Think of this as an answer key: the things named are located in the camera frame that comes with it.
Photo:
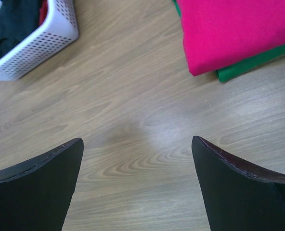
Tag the folded pink t shirt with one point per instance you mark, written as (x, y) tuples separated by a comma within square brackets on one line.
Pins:
[(234, 31)]

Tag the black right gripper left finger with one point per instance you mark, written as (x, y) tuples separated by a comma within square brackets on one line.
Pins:
[(35, 195)]

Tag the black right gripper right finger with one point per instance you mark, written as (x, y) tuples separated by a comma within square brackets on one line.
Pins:
[(238, 195)]

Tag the white perforated plastic basket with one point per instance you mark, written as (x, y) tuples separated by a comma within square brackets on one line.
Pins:
[(58, 30)]

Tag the red t shirt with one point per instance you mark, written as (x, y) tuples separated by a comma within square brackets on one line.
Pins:
[(43, 11)]

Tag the black t shirt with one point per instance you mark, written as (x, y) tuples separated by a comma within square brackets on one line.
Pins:
[(18, 19)]

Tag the folded green t shirt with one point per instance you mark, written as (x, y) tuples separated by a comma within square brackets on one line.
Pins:
[(253, 65)]

